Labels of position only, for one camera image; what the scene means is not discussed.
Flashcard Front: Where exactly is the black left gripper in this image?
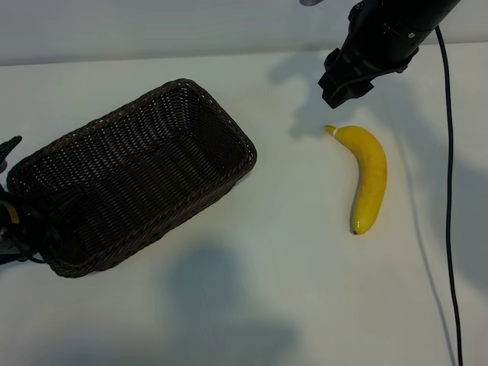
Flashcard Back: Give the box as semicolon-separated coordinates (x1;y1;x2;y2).
0;185;83;264

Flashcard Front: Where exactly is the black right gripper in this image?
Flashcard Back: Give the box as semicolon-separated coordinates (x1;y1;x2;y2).
318;26;406;110

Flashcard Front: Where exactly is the dark brown wicker basket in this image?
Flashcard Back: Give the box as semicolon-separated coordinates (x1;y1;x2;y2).
6;78;258;278

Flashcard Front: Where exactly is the yellow banana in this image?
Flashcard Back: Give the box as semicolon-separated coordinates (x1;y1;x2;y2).
323;124;388;236

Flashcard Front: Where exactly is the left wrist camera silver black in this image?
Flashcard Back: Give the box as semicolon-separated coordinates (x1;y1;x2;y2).
0;135;24;173

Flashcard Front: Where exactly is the long black hanging cable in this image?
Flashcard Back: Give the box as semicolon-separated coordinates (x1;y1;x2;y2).
434;25;464;366

